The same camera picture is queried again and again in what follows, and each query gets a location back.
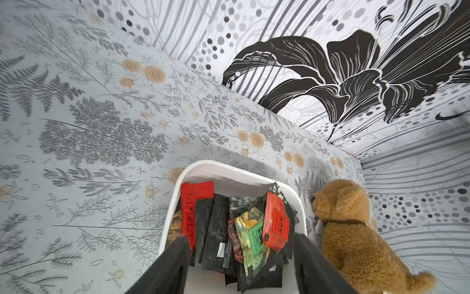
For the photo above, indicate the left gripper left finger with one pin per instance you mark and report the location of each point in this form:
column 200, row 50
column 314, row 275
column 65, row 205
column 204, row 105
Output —
column 168, row 274

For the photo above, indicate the white storage box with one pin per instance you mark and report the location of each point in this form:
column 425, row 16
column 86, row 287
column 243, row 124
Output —
column 228, row 181

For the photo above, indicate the brown teddy bear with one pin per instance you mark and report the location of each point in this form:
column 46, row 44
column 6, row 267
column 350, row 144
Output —
column 361, row 256

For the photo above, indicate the grape green tea bag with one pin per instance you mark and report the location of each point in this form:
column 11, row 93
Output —
column 249, row 227

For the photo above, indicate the red black tea bag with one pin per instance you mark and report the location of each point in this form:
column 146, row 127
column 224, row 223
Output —
column 276, row 227

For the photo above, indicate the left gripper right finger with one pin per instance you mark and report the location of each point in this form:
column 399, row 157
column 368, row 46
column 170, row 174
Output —
column 314, row 273

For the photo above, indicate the black barcode tea bag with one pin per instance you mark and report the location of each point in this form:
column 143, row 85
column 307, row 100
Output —
column 216, row 237

